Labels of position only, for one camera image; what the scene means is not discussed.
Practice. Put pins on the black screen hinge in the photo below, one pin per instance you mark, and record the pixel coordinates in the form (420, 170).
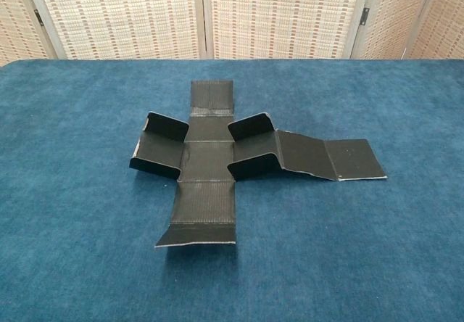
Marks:
(365, 14)
(38, 17)

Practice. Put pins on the woven folding screen panel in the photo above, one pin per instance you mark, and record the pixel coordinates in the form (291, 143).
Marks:
(123, 13)
(391, 17)
(14, 21)
(282, 13)
(446, 21)

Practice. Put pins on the black box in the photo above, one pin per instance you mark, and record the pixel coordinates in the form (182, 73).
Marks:
(206, 155)

